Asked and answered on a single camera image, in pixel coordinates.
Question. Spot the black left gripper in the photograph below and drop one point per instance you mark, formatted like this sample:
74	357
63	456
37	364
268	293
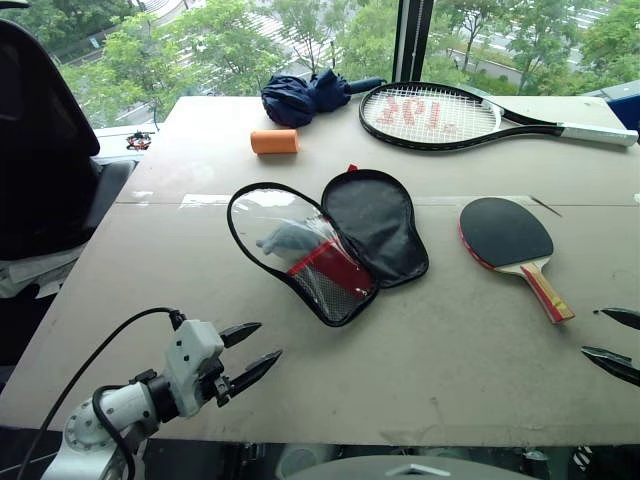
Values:
216	379

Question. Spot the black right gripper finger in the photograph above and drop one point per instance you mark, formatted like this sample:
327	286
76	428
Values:
613	362
623	316

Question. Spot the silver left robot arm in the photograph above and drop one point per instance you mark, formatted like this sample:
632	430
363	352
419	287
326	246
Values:
107	415

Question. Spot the black paddle case with clear window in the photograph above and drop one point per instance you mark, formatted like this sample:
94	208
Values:
325	245

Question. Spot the black rubber table tennis paddle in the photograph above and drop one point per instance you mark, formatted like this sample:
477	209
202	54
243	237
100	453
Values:
505	240

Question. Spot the black and white tennis racket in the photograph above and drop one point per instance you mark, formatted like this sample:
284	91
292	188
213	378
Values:
430	117

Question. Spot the orange foam cylinder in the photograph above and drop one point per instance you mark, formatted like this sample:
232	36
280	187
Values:
275	142

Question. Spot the blue box at table corner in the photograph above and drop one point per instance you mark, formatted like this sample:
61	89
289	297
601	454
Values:
622	97

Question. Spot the small orange and black clamp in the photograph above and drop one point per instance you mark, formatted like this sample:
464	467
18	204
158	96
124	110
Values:
139	140

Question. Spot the navy blue folded umbrella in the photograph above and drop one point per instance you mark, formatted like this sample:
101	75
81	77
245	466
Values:
305	97

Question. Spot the black office chair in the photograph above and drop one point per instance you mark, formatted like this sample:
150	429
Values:
42	150

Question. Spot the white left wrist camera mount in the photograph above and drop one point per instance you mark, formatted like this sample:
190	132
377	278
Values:
191	355

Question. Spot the black window frame post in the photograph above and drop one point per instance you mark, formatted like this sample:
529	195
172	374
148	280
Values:
413	40

